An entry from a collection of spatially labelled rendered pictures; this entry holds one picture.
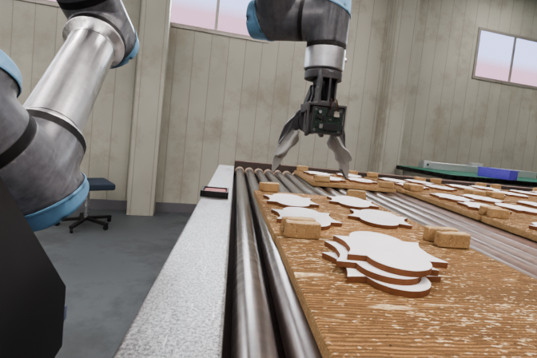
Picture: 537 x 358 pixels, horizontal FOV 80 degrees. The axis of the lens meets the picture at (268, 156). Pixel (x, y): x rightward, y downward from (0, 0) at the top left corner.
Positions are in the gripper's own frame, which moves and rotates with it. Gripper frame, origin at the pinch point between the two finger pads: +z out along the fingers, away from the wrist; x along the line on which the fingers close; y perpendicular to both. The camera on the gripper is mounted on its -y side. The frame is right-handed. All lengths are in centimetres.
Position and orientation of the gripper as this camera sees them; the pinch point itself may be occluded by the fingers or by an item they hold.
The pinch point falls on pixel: (308, 176)
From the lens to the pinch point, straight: 65.3
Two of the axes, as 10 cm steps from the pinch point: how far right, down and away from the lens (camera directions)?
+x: 9.9, 0.9, 1.3
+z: -1.0, 9.9, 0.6
